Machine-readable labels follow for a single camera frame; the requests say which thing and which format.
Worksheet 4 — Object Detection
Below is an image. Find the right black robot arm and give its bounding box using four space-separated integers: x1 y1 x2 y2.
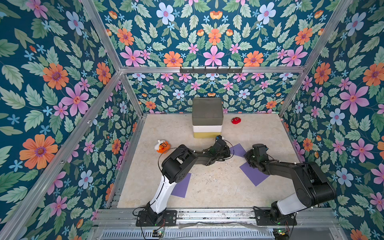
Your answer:
245 144 337 221

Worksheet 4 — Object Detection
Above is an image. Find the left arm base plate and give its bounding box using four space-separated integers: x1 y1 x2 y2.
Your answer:
136 210 178 227

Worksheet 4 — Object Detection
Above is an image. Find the purple paper square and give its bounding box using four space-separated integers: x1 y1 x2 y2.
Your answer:
230 144 246 158
171 173 192 198
240 163 269 187

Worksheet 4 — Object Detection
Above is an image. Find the grey white yellow stacked box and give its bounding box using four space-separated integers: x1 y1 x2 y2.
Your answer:
192 98 224 139

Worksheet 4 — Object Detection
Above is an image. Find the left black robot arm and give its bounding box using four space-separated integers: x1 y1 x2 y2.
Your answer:
145 135 231 222

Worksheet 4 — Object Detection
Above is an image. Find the orange tiger plush toy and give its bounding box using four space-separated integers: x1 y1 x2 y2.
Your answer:
154 140 171 154

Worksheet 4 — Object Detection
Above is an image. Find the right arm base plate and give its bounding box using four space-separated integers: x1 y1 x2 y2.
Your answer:
253 206 297 227

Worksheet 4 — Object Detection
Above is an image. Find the white ventilation grille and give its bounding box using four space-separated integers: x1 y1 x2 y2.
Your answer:
101 229 275 240

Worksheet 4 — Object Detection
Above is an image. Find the small red toy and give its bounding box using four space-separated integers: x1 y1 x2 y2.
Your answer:
231 117 242 125

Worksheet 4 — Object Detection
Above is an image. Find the grey wall hook rail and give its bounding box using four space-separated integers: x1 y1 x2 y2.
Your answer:
179 67 243 75

